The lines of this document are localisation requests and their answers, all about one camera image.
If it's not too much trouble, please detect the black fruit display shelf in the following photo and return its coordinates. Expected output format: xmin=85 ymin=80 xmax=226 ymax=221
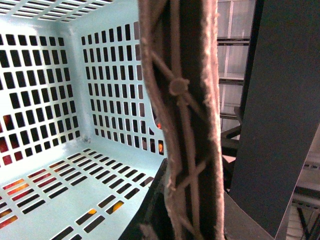
xmin=218 ymin=0 xmax=320 ymax=240

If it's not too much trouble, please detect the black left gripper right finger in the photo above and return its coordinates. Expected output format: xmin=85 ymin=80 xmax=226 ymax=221
xmin=224 ymin=192 xmax=274 ymax=240

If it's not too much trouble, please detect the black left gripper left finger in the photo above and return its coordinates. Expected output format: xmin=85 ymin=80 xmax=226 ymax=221
xmin=119 ymin=158 xmax=174 ymax=240

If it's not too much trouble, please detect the brown basket handle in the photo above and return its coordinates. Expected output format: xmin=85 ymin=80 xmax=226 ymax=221
xmin=138 ymin=0 xmax=225 ymax=240

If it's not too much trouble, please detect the light blue plastic basket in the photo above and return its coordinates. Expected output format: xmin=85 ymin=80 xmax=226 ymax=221
xmin=0 ymin=0 xmax=167 ymax=240

